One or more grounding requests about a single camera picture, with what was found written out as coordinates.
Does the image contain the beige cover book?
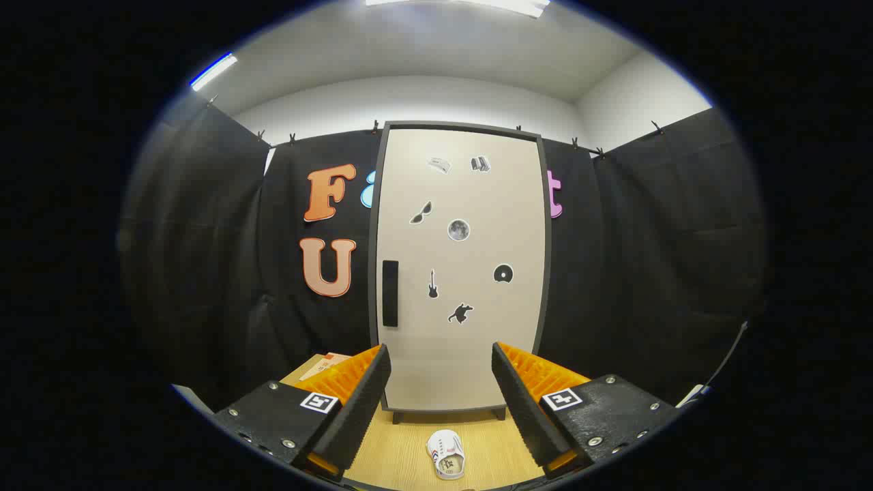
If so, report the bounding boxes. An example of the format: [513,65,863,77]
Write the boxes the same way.
[298,352,353,382]

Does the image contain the black door handle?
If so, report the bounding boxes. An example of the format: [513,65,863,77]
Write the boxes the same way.
[382,259,400,328]

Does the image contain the black backdrop cloth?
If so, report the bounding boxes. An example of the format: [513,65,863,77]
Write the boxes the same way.
[118,95,769,411]

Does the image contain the white flat object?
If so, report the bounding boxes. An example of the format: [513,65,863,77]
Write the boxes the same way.
[675,383,712,409]

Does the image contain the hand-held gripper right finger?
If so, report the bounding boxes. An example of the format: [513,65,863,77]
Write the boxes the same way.
[491,341,683,476]

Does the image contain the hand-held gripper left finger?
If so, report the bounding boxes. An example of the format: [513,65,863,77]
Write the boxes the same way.
[215,343,393,478]

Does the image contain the white canvas shoe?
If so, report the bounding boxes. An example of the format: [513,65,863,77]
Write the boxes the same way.
[426,429,467,481]

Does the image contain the beige shoe cabinet door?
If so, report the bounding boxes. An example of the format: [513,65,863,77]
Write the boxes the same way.
[376,128,547,411]

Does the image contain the dark grey shoe cabinet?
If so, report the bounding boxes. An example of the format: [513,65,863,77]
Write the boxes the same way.
[367,121,553,425]

